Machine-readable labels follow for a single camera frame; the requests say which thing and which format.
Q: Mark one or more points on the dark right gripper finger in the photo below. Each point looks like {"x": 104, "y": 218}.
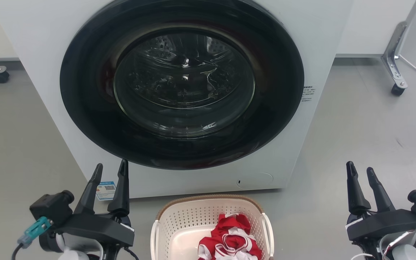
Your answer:
{"x": 380, "y": 196}
{"x": 354, "y": 195}

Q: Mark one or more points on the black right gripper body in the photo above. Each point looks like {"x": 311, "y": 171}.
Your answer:
{"x": 385, "y": 224}

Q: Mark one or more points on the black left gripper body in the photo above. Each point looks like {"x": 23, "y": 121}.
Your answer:
{"x": 96, "y": 227}

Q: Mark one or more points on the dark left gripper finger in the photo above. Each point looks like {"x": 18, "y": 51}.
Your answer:
{"x": 122, "y": 195}
{"x": 89, "y": 195}

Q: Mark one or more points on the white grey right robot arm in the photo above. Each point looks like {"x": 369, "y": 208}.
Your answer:
{"x": 406, "y": 249}

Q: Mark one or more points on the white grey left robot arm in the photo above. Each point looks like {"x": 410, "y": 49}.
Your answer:
{"x": 74, "y": 249}

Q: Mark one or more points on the cream perforated laundry basket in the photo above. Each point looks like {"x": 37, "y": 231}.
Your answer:
{"x": 186, "y": 224}

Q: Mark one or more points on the blue energy label sticker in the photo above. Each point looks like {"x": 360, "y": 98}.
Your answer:
{"x": 106, "y": 189}

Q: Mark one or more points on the round black washer door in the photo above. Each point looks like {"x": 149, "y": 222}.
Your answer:
{"x": 85, "y": 108}

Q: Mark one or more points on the black caster wheel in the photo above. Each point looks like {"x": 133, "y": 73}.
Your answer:
{"x": 0, "y": 77}
{"x": 397, "y": 90}

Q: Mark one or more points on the small text label sticker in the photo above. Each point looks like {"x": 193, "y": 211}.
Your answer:
{"x": 307, "y": 94}

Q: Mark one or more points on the red and white garment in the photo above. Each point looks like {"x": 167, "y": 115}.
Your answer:
{"x": 229, "y": 242}

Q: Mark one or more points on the tall silver metal stand leg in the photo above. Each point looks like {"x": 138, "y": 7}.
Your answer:
{"x": 392, "y": 54}

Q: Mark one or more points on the white front-load washing machine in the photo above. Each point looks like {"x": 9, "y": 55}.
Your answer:
{"x": 42, "y": 54}

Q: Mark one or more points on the steel washer drum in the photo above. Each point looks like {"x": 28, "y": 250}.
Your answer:
{"x": 164, "y": 48}

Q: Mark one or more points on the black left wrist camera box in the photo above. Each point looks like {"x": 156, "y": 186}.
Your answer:
{"x": 51, "y": 207}

